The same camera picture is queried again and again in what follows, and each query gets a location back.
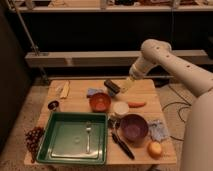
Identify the black rectangular block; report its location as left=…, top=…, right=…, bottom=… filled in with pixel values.
left=104, top=79, right=120, bottom=96

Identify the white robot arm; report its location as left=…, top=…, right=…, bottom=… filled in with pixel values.
left=121, top=39, right=213, bottom=171

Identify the white cup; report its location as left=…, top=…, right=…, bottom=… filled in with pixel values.
left=113, top=102, right=129, bottom=117

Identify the orange bowl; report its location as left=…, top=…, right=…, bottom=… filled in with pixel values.
left=89, top=93, right=111, bottom=112

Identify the blue sponge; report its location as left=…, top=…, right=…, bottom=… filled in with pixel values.
left=86, top=88, right=104, bottom=98

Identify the white metal shelf rack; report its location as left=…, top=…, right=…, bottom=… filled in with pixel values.
left=4, top=0, right=213, bottom=77

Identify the purple bowl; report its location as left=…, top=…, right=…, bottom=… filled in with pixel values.
left=120, top=114, right=149, bottom=143

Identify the wooden table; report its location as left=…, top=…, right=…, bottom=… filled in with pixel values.
left=23, top=78, right=178, bottom=167

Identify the blue crumpled cloth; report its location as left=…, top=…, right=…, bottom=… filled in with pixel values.
left=148, top=120, right=169, bottom=142

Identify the silver fork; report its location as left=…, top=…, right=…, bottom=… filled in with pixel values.
left=86, top=121, right=91, bottom=154

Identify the yellow banana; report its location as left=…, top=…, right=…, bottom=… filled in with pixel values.
left=60, top=81, right=70, bottom=99

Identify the yellow round fruit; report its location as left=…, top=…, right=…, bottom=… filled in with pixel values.
left=147, top=141, right=163, bottom=158

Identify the green plastic tray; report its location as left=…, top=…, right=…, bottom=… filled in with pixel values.
left=36, top=112, right=108, bottom=165

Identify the bunch of red grapes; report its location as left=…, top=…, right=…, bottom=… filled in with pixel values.
left=25, top=127, right=44, bottom=163

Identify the black handled utensil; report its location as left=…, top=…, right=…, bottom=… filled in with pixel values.
left=111, top=132, right=135, bottom=160

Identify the black floor cable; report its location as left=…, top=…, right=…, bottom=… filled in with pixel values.
left=161, top=83, right=194, bottom=143

